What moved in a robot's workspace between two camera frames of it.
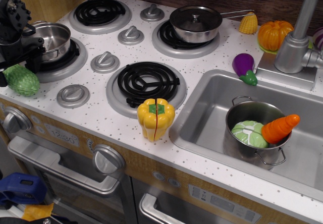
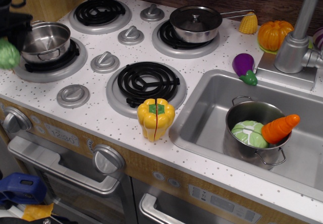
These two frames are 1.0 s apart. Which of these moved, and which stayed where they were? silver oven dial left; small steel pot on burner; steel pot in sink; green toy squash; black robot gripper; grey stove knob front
Moved: black robot gripper; green toy squash
Stayed: silver oven dial left; small steel pot on burner; steel pot in sink; grey stove knob front
